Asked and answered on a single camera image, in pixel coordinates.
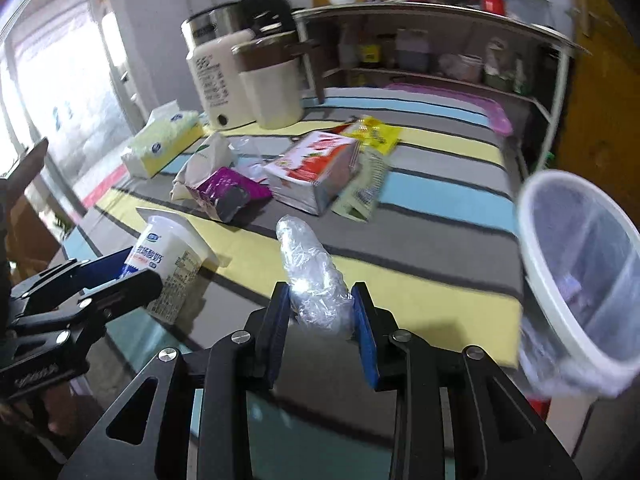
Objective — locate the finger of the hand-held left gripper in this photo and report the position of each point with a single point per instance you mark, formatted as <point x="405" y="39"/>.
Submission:
<point x="97" y="267"/>
<point x="135" y="285"/>

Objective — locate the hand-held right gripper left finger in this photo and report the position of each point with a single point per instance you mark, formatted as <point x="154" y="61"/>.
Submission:
<point x="277" y="332"/>

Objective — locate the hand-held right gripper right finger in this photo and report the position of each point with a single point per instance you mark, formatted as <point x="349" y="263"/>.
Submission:
<point x="365" y="342"/>

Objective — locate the white yogurt cup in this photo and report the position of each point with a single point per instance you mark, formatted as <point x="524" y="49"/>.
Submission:
<point x="172" y="262"/>

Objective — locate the clear plastic wrap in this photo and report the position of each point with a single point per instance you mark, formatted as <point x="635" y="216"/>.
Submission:
<point x="307" y="270"/>

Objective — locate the purple snack packet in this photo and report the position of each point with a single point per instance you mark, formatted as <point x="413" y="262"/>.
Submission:
<point x="225" y="185"/>

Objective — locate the red white carton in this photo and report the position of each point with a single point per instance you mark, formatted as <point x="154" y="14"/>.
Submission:
<point x="310" y="165"/>

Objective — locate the yellow snack packet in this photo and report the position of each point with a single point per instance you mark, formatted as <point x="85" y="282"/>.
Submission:
<point x="375" y="135"/>

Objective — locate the white trash bin with bag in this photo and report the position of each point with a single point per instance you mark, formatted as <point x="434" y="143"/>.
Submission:
<point x="590" y="240"/>

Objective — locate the striped tablecloth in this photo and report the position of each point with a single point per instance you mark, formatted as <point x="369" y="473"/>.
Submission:
<point x="425" y="240"/>

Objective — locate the yellow green tissue pack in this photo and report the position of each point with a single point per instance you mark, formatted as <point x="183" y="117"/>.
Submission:
<point x="160" y="140"/>

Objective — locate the white paper bag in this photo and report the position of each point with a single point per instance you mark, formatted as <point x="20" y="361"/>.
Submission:
<point x="210" y="155"/>

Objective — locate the green white wrapper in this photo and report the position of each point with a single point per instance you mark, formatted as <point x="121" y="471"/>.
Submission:
<point x="362" y="185"/>

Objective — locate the clear plastic film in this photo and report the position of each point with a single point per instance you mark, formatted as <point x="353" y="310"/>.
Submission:
<point x="247" y="157"/>

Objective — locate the red plastic stool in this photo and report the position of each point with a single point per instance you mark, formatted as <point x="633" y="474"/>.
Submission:
<point x="537" y="405"/>

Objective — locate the glass window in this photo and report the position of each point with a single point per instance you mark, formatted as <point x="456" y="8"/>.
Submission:
<point x="65" y="85"/>

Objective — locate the white steel rice cooker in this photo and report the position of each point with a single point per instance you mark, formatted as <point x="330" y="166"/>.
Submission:
<point x="210" y="75"/>

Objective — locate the beige brown electric kettle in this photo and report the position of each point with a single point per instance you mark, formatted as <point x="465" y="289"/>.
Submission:
<point x="270" y="95"/>

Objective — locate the yellow label oil bottle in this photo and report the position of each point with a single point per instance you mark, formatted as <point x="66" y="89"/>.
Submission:
<point x="371" y="52"/>

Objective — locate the white bucket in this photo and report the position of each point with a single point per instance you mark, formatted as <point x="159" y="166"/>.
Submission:
<point x="462" y="67"/>

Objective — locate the dark liquid jug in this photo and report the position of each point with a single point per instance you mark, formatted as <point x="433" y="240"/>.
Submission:
<point x="412" y="50"/>

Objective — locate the white plastic bag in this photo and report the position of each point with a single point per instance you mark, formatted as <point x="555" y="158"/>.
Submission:
<point x="497" y="60"/>

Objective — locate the wooden door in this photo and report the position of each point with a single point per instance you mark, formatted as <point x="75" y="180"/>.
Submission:
<point x="600" y="110"/>

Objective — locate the metal shelf rack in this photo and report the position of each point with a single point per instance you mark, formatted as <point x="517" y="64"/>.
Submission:
<point x="425" y="15"/>

